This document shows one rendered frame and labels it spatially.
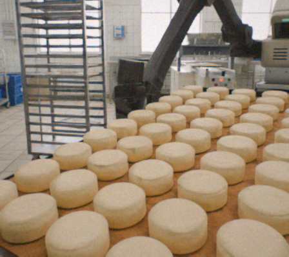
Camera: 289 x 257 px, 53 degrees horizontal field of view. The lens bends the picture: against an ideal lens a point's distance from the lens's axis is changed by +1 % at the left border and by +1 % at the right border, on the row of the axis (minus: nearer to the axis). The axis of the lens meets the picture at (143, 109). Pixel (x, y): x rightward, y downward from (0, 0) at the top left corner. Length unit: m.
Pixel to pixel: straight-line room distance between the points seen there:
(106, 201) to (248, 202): 0.13
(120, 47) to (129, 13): 0.78
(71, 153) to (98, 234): 0.16
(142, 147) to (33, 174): 0.14
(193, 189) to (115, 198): 0.07
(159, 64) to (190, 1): 0.22
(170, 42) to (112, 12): 6.04
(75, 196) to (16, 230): 0.06
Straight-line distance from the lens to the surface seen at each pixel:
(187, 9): 0.89
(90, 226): 0.26
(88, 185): 0.31
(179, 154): 0.36
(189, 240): 0.25
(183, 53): 3.79
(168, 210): 0.27
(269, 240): 0.25
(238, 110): 0.56
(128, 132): 0.47
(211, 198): 0.29
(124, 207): 0.27
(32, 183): 0.35
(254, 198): 0.29
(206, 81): 3.07
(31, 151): 3.02
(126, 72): 0.70
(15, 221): 0.29
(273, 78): 1.32
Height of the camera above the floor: 1.10
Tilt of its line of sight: 11 degrees down
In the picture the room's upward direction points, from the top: straight up
